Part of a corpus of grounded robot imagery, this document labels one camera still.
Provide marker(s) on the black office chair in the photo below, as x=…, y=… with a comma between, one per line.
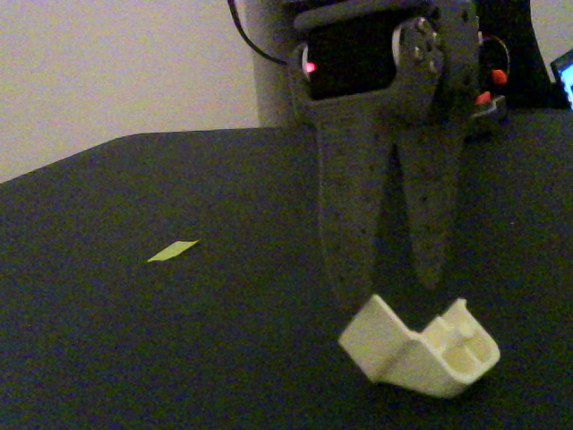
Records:
x=521, y=45

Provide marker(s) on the gray gripper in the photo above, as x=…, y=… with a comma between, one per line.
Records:
x=358, y=114

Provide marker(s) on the white plastic bracket piece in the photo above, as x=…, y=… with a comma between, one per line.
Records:
x=403, y=358

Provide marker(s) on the black clamp with orange trigger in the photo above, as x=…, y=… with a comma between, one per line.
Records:
x=483, y=97
x=499, y=77

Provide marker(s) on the dark navy desk mat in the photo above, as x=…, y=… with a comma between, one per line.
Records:
x=179, y=340

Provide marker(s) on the green tape marker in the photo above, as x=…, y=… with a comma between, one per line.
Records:
x=172, y=251

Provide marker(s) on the laptop with lit screen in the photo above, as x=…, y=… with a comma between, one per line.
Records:
x=565, y=78

